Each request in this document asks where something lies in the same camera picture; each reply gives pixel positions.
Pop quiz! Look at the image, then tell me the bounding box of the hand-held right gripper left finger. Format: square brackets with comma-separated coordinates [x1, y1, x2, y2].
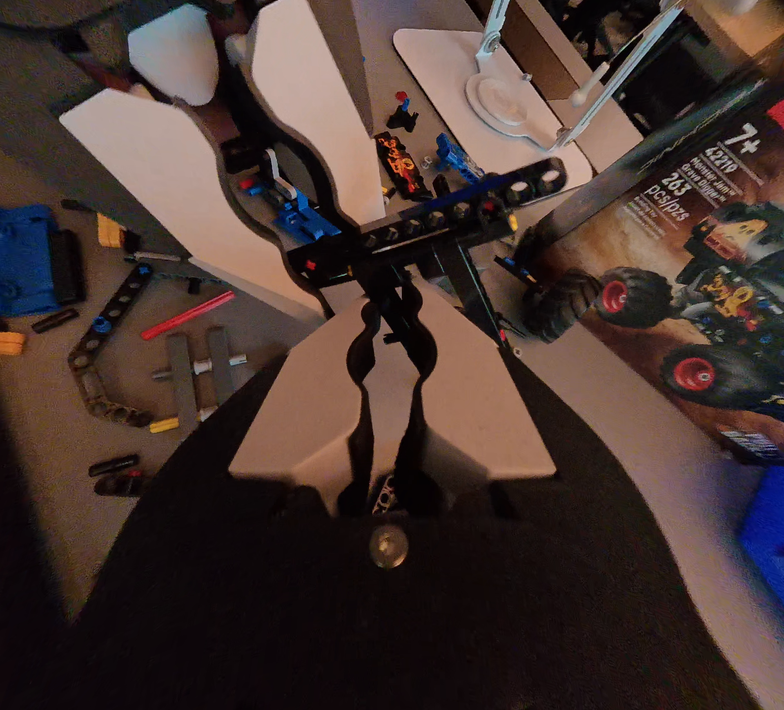
[231, 294, 378, 512]

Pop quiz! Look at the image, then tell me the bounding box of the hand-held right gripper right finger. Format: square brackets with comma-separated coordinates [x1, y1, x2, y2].
[412, 288, 557, 512]

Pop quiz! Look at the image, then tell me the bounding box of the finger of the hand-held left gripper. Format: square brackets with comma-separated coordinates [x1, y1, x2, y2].
[247, 0, 390, 229]
[58, 88, 332, 325]

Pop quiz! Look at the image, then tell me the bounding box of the red toy axle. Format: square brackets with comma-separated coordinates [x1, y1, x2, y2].
[138, 289, 237, 344]

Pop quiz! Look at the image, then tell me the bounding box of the black toy truck chassis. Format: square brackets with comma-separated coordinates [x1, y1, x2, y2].
[287, 155, 568, 346]

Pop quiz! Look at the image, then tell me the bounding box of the light grey desk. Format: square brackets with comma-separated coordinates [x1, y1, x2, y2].
[0, 0, 784, 710]

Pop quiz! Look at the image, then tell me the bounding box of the yellow black toy assembly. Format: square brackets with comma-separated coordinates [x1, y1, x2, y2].
[95, 210, 187, 265]

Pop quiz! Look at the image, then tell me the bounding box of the small black red toy piece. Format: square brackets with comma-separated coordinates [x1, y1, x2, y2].
[385, 90, 421, 134]

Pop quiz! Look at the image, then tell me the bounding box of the black orange flame toy panel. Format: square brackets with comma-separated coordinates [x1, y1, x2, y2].
[373, 131, 433, 200]

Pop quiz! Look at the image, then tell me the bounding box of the black toy wheel blue rim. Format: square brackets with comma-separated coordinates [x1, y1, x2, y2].
[526, 268, 604, 344]

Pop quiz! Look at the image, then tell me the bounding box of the black toy block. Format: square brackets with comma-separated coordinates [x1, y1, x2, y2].
[48, 229, 88, 308]

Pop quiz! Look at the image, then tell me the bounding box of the blue toy panel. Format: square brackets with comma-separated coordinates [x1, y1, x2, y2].
[0, 204, 63, 320]

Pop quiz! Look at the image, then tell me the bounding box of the white document stand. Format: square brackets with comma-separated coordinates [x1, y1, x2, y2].
[391, 0, 784, 174]

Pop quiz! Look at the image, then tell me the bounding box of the black angled toy beam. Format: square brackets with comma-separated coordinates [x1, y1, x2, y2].
[67, 262, 159, 430]

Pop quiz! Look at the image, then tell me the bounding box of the monster truck toy set box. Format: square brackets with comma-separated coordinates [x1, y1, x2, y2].
[525, 34, 784, 468]

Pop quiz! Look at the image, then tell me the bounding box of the blue plastic tray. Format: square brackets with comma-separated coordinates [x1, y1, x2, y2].
[734, 495, 784, 608]

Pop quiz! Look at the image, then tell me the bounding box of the blue toy bracket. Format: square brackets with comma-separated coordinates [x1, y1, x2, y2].
[434, 133, 486, 185]

